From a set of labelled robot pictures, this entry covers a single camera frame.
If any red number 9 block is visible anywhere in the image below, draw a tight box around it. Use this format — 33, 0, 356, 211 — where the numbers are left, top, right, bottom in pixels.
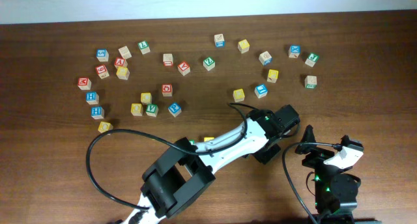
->
95, 64, 109, 79

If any yellow block right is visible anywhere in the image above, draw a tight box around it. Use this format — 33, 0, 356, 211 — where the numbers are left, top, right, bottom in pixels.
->
266, 69, 279, 83

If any blue letter I block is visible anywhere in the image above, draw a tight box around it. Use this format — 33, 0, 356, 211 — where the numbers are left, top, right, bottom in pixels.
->
254, 84, 268, 98

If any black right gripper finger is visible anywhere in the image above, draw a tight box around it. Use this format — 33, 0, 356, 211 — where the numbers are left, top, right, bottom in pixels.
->
341, 135, 358, 147
295, 125, 315, 154

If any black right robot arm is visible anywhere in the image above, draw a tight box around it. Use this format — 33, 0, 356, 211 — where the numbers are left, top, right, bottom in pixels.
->
295, 125, 380, 224

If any wooden block green R side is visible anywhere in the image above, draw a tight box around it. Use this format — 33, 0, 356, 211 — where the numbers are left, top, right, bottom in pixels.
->
304, 76, 317, 89

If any wooden block blue D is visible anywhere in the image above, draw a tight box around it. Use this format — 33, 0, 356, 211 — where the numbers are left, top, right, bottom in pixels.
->
259, 51, 272, 66

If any red letter M block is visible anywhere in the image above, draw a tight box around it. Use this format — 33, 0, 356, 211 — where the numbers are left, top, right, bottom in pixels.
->
77, 77, 92, 91

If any blue letter K block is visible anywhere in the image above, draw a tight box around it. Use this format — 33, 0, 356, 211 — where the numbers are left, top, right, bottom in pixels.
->
288, 45, 300, 59

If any yellow block top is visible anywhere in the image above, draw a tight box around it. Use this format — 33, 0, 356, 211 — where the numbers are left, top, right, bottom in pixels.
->
238, 39, 250, 53

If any wooden block red side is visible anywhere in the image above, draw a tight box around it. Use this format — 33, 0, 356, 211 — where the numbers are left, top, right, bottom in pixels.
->
163, 53, 173, 66

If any green letter T block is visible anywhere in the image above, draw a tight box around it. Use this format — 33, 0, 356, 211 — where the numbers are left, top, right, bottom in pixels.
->
137, 40, 151, 55

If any blue letter P block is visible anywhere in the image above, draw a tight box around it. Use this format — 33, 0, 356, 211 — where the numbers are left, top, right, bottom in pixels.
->
168, 102, 182, 117

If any blue letter H lower block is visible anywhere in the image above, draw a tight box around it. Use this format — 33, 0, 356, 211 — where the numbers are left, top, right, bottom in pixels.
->
91, 106, 105, 119

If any yellow letter O block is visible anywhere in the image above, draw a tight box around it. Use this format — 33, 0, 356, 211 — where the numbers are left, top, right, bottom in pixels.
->
98, 121, 113, 133

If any wooden block blue side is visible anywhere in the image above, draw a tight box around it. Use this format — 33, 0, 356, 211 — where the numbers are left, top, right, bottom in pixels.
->
214, 34, 225, 48

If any green letter Z block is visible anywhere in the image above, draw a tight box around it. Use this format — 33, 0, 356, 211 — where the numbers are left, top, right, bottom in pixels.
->
203, 57, 216, 71

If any green letter J block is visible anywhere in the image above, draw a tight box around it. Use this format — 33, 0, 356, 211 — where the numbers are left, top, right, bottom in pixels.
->
305, 53, 319, 67

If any blue number 5 block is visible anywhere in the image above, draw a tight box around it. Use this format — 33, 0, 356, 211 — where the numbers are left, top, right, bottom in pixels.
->
96, 49, 109, 62

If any yellow umbrella block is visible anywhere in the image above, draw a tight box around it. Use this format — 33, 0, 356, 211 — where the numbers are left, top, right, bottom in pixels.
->
233, 89, 245, 102

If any red letter O block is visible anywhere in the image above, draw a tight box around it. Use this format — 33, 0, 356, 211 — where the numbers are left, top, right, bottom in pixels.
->
162, 84, 173, 97

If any plain wooden block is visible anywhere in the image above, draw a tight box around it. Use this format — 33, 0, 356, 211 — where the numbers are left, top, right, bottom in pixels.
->
119, 46, 132, 59

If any blue letter H upper block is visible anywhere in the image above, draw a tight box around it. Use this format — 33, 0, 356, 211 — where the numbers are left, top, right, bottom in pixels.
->
85, 92, 99, 105

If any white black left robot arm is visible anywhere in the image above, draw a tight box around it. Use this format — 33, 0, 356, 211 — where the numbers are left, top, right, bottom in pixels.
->
125, 105, 300, 223

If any yellow block near 9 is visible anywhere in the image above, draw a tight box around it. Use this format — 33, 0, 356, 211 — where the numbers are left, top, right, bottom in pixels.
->
116, 67, 130, 80

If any yellow block beside V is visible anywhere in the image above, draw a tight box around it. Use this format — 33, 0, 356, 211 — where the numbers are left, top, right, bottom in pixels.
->
130, 103, 143, 117

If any green letter V block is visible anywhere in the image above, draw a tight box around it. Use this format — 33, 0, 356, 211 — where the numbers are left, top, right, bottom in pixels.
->
145, 104, 159, 117

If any red letter V block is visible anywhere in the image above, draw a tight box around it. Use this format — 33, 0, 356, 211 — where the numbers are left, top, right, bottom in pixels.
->
114, 57, 128, 69

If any red letter A block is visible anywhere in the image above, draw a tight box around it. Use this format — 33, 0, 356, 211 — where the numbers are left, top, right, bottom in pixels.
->
177, 61, 190, 76

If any yellow block centre left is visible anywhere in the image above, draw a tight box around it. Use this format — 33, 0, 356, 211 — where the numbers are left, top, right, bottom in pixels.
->
141, 92, 152, 105

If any blue letter h block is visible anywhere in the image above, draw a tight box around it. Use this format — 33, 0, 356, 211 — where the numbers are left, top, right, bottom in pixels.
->
91, 106, 105, 119
85, 92, 99, 105

